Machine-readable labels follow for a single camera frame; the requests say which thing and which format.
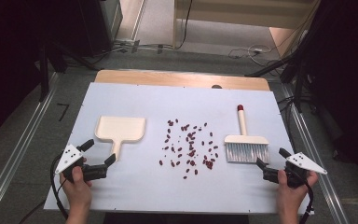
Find person's left hand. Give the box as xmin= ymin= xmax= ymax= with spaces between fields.
xmin=59 ymin=158 xmax=93 ymax=216

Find aluminium floor rail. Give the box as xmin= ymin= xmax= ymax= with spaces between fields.
xmin=280 ymin=83 xmax=351 ymax=224
xmin=0 ymin=72 xmax=60 ymax=224

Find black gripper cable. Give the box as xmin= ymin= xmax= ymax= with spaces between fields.
xmin=49 ymin=154 xmax=71 ymax=220
xmin=297 ymin=174 xmax=315 ymax=224

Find wooden table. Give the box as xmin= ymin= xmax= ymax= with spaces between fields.
xmin=93 ymin=69 xmax=271 ymax=91

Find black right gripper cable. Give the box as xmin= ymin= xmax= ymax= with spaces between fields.
xmin=297 ymin=174 xmax=315 ymax=224

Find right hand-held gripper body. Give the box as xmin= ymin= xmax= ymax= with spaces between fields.
xmin=262 ymin=151 xmax=328 ymax=189

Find group of red beans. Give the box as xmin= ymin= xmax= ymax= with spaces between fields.
xmin=158 ymin=118 xmax=220 ymax=180

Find dark cabinet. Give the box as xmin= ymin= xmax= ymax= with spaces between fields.
xmin=74 ymin=0 xmax=124 ymax=59

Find black floor cable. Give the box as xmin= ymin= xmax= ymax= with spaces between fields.
xmin=173 ymin=0 xmax=194 ymax=50

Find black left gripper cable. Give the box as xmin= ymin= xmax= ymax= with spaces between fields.
xmin=49 ymin=154 xmax=71 ymax=220

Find white floor cable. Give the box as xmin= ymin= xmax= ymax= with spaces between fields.
xmin=227 ymin=44 xmax=273 ymax=61

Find cream plastic dustpan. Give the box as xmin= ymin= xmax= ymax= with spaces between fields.
xmin=94 ymin=115 xmax=147 ymax=162

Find cream hand brush red tip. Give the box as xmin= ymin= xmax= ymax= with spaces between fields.
xmin=224 ymin=104 xmax=271 ymax=164

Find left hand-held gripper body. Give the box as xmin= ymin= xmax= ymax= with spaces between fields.
xmin=54 ymin=144 xmax=109 ymax=184

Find black tripod stand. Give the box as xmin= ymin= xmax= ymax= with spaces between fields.
xmin=244 ymin=46 xmax=312 ymax=114
xmin=37 ymin=40 xmax=102 ymax=103

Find white table cover board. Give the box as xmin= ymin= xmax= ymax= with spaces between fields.
xmin=43 ymin=81 xmax=315 ymax=216

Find grey floor cables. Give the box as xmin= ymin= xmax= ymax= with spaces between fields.
xmin=110 ymin=39 xmax=175 ymax=54

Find person's right hand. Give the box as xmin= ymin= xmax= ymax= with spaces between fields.
xmin=275 ymin=168 xmax=319 ymax=217

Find light wooden shelf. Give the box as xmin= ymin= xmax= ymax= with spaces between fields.
xmin=172 ymin=0 xmax=322 ymax=49

